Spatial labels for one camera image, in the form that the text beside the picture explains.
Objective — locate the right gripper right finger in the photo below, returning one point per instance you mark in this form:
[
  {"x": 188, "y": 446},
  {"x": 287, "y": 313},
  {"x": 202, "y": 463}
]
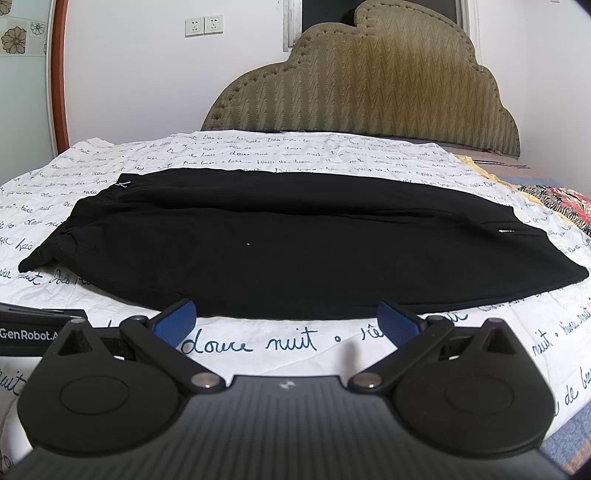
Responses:
[{"x": 416, "y": 340}]

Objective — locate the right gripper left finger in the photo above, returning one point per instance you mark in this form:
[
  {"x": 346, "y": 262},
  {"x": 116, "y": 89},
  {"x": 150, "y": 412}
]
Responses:
[{"x": 155, "y": 342}]

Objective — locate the black pants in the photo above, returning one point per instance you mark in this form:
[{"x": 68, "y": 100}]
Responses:
[{"x": 300, "y": 246}]

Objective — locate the yellow orange cloth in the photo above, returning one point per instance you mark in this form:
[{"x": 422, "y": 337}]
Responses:
[{"x": 507, "y": 171}]

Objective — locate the floral glass door panel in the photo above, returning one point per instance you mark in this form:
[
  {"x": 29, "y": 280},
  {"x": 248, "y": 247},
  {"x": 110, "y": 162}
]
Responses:
[{"x": 27, "y": 133}]

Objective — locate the floral patterned blanket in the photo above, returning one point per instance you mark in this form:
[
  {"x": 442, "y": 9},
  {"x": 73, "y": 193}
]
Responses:
[{"x": 573, "y": 205}]

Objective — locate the olive upholstered headboard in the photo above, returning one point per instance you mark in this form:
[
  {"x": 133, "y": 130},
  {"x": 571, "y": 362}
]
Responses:
[{"x": 401, "y": 70}]

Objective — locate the white double wall socket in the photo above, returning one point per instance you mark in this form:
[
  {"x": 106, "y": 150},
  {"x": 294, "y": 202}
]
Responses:
[{"x": 207, "y": 25}]

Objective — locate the wooden door frame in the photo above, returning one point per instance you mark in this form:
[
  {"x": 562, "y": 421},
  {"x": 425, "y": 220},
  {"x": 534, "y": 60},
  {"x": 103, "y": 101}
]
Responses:
[{"x": 56, "y": 76}]

